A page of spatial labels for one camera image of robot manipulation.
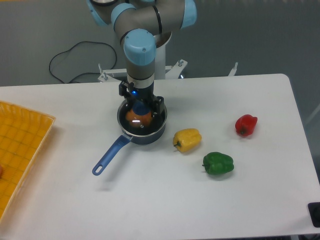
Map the yellow bell pepper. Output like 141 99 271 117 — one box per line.
172 128 202 153

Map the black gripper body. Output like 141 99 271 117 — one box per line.
126 83 154 107

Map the dark blue saucepan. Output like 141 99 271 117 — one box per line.
92 105 167 176

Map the black object at table edge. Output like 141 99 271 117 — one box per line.
307 202 320 228

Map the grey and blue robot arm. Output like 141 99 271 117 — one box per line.
87 0 197 114

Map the black cable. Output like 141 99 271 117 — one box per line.
48 41 118 84

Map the red bell pepper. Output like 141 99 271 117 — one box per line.
235 114 258 137

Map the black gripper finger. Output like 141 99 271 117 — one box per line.
149 95 165 116
118 81 133 105

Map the glass lid with blue knob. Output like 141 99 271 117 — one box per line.
117 100 167 136

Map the yellow woven basket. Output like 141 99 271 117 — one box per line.
0 100 56 218

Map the green bell pepper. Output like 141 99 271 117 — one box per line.
202 152 235 176

